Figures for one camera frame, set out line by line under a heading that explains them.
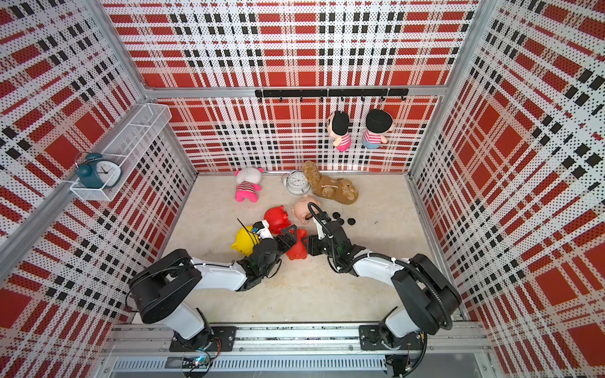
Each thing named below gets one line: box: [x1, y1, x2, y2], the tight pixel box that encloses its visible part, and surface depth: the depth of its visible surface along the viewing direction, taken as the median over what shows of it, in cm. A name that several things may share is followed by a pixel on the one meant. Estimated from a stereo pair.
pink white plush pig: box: [234, 166, 265, 204], surface depth 113 cm
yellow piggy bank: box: [230, 225, 261, 257], surface depth 90 cm
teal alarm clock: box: [74, 151, 123, 189], surface depth 64 cm
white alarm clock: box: [281, 170, 312, 196], surface depth 114 cm
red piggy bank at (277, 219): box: [263, 204, 292, 236], surface depth 99 cm
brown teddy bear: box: [302, 160, 360, 205], surface depth 106 cm
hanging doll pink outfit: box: [326, 110, 353, 152], surface depth 98 cm
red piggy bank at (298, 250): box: [286, 228, 309, 261], surface depth 87 cm
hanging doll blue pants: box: [361, 108, 394, 149], surface depth 98 cm
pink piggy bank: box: [292, 194, 320, 225], surface depth 102 cm
